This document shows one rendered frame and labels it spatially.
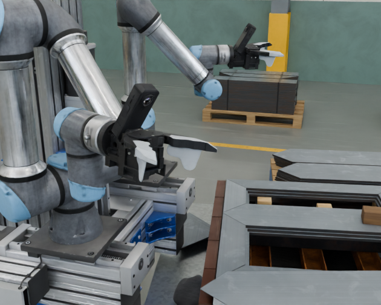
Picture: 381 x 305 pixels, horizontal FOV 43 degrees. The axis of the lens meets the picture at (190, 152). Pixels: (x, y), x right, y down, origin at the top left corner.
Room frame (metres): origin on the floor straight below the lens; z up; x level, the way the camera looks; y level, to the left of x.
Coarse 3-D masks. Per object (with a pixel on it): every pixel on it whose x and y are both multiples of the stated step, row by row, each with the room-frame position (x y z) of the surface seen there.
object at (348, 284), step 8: (336, 272) 1.29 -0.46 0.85; (344, 272) 1.29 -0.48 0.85; (352, 272) 1.29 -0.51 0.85; (336, 280) 1.25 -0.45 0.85; (344, 280) 1.25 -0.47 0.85; (352, 280) 1.25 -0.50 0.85; (344, 288) 1.21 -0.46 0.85; (352, 288) 1.21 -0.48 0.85; (360, 288) 1.21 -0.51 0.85; (344, 296) 1.17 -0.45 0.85; (352, 296) 1.17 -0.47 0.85; (360, 296) 1.17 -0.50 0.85; (368, 296) 1.17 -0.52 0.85; (352, 304) 1.14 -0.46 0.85; (360, 304) 1.14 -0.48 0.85; (368, 304) 1.14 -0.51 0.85
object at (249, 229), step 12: (252, 192) 1.92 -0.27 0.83; (264, 192) 1.92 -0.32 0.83; (276, 192) 1.91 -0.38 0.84; (288, 192) 1.91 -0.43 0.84; (300, 192) 1.91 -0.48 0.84; (312, 192) 1.90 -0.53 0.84; (324, 192) 1.89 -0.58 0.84; (336, 192) 1.89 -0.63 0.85; (252, 228) 1.60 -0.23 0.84; (264, 228) 1.59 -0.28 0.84; (276, 228) 1.59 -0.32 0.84; (288, 228) 1.58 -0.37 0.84; (300, 228) 1.58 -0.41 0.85; (348, 240) 1.54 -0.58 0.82; (360, 240) 1.54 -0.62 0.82; (372, 240) 1.53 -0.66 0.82
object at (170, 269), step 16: (192, 208) 2.06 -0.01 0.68; (208, 208) 2.06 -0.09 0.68; (160, 256) 1.65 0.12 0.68; (176, 256) 1.65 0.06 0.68; (192, 256) 1.65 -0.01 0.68; (160, 272) 1.54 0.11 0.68; (176, 272) 1.54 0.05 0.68; (192, 272) 1.54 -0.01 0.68; (160, 288) 1.44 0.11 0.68; (144, 304) 1.35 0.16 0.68; (160, 304) 1.35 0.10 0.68; (176, 304) 1.35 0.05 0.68
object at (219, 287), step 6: (222, 276) 1.27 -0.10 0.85; (228, 276) 1.27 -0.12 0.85; (210, 282) 1.24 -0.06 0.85; (216, 282) 1.24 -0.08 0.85; (222, 282) 1.24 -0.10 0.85; (228, 282) 1.24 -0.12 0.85; (210, 288) 1.21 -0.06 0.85; (216, 288) 1.21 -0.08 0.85; (222, 288) 1.21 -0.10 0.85; (228, 288) 1.21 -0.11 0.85; (210, 294) 1.18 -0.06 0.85; (216, 294) 1.18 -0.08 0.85; (222, 294) 1.18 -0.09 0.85; (228, 294) 1.18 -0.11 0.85; (222, 300) 1.16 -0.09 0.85; (228, 300) 1.16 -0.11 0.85
